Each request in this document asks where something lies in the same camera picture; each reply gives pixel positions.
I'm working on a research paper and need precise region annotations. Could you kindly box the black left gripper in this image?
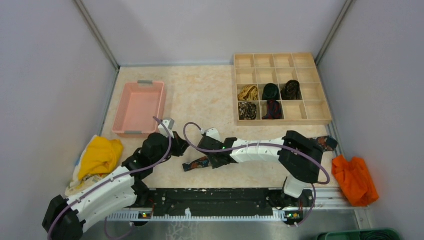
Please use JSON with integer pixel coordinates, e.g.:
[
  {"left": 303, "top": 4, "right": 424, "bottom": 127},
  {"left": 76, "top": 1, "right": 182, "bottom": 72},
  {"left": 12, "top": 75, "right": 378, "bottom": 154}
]
[{"left": 151, "top": 130, "right": 191, "bottom": 166}]

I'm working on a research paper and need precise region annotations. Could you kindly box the navy floral tie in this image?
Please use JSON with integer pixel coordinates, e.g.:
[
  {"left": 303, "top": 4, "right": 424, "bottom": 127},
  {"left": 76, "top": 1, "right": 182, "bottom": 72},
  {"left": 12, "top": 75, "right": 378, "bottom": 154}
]
[{"left": 182, "top": 135, "right": 339, "bottom": 172}]

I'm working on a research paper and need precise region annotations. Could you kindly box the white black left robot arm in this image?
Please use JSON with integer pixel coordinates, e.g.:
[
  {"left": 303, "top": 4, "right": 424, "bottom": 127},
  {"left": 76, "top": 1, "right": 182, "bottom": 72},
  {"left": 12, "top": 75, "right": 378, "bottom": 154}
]
[{"left": 42, "top": 131, "right": 189, "bottom": 240}]

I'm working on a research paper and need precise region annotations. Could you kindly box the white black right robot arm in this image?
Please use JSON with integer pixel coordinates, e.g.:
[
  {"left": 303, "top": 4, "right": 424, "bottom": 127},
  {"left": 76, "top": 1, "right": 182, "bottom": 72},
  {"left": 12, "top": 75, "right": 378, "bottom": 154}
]
[{"left": 196, "top": 130, "right": 324, "bottom": 206}]

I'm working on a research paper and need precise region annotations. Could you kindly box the pink plastic basket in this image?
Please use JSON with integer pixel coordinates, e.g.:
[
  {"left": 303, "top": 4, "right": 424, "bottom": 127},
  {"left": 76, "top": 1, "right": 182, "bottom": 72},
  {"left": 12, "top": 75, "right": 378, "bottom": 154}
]
[{"left": 112, "top": 80, "right": 166, "bottom": 138}]

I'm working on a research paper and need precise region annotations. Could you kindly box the black brown floral rolled tie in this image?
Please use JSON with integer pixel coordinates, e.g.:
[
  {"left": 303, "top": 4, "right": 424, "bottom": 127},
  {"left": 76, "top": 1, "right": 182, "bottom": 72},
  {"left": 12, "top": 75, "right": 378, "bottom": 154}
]
[{"left": 238, "top": 101, "right": 258, "bottom": 121}]

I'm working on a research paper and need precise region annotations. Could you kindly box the red navy rolled tie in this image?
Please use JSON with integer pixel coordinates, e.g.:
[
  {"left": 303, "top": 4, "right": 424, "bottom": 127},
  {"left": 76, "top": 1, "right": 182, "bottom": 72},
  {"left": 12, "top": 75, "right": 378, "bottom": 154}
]
[{"left": 261, "top": 100, "right": 283, "bottom": 120}]

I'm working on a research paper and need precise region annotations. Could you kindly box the yellow patterned rolled tie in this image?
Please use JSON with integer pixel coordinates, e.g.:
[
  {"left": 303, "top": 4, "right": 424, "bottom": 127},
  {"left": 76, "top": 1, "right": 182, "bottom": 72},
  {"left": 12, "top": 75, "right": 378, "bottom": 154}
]
[{"left": 237, "top": 85, "right": 259, "bottom": 101}]

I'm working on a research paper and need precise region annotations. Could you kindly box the yellow cloth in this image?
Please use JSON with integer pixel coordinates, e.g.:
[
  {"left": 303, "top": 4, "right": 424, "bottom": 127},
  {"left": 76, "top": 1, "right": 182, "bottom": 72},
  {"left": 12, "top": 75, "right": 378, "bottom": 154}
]
[{"left": 76, "top": 135, "right": 124, "bottom": 181}]

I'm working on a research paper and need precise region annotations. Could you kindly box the dark green rolled tie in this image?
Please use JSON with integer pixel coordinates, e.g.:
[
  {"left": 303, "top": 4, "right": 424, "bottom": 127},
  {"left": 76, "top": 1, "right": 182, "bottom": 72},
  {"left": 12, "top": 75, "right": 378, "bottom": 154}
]
[{"left": 262, "top": 83, "right": 280, "bottom": 101}]

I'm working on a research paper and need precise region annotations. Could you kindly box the wooden compartment organizer box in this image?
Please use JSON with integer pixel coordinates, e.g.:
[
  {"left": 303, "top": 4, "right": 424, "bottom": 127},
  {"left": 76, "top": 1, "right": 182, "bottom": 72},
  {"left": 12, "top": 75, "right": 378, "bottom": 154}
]
[{"left": 233, "top": 52, "right": 332, "bottom": 126}]

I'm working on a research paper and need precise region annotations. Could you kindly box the dark brown rolled tie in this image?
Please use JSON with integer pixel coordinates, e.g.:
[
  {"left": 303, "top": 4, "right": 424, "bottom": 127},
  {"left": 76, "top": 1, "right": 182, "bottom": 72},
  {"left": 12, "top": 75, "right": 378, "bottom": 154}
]
[{"left": 280, "top": 79, "right": 301, "bottom": 101}]

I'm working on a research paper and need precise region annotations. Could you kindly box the orange cloth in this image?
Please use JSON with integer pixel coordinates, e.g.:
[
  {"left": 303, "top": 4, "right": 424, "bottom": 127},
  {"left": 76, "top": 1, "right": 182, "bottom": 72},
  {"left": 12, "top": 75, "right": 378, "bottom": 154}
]
[{"left": 331, "top": 155, "right": 380, "bottom": 207}]

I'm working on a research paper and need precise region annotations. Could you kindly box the green bin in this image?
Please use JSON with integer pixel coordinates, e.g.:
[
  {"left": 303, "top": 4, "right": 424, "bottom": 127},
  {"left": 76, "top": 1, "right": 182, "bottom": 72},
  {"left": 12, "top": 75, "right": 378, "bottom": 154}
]
[{"left": 316, "top": 228, "right": 402, "bottom": 240}]

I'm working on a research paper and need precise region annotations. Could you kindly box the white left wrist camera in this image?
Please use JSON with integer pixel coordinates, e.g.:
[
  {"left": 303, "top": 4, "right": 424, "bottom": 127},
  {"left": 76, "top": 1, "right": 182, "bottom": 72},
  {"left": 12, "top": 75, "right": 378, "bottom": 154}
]
[{"left": 158, "top": 117, "right": 175, "bottom": 138}]

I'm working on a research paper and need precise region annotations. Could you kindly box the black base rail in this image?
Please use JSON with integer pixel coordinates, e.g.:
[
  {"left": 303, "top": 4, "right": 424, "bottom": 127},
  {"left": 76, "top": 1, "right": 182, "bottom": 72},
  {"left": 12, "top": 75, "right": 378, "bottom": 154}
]
[{"left": 133, "top": 188, "right": 314, "bottom": 217}]

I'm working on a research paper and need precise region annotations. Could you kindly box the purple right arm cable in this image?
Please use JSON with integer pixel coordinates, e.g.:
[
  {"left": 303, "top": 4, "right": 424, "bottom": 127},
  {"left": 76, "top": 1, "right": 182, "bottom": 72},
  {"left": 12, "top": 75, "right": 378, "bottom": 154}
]
[{"left": 183, "top": 122, "right": 331, "bottom": 186}]

